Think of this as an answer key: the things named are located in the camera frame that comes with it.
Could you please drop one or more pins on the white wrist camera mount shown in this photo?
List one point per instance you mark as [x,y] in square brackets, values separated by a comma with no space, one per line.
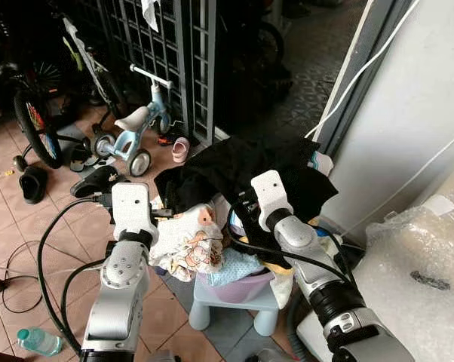
[271,194]
[133,211]

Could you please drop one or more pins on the white cartoon print cloth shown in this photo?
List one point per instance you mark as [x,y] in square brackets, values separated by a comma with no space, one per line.
[185,245]

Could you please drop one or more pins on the light blue plastic stool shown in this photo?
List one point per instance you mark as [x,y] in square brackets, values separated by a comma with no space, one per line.
[231,311]

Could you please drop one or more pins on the bubble wrap covered object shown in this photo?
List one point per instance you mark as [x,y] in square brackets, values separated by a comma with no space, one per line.
[415,279]

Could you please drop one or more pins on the black clog shoe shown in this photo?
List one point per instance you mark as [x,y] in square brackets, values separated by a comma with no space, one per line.
[32,185]
[95,182]

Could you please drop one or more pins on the dark metal grille gate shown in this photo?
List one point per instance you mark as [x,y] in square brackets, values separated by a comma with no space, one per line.
[183,68]

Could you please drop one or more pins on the clear plastic water bottle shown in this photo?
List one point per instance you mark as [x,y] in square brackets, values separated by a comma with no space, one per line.
[38,341]

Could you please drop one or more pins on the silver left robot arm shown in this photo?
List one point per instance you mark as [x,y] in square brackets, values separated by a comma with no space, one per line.
[121,302]

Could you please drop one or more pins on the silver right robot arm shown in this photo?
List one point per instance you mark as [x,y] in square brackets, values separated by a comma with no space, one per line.
[325,290]

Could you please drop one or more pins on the small pink shoe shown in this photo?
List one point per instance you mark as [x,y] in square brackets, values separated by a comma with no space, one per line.
[180,149]

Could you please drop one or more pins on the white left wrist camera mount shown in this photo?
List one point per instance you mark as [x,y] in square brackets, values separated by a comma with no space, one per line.
[133,211]

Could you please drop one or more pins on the light blue kids tricycle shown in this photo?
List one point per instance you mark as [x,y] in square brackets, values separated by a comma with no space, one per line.
[129,136]

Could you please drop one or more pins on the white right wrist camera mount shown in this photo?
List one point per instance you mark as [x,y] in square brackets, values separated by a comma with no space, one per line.
[271,194]

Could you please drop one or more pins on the dark sandal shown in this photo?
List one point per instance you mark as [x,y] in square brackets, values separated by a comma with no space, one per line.
[80,158]

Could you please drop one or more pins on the black garment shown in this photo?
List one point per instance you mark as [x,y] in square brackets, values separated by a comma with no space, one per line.
[219,170]

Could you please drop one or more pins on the white rag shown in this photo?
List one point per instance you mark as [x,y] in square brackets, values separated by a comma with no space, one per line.
[150,13]

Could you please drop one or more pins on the purple plastic basin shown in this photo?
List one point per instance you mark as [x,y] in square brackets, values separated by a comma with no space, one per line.
[238,289]

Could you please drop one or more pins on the striped pale cloth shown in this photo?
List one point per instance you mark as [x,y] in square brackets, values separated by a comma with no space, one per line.
[322,163]

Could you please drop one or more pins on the black kids bicycle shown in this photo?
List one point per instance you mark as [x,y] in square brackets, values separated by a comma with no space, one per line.
[38,124]

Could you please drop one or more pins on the grey door frame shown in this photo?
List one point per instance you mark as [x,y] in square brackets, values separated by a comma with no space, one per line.
[355,83]

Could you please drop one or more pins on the light blue cloth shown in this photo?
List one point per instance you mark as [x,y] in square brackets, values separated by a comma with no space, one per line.
[238,268]

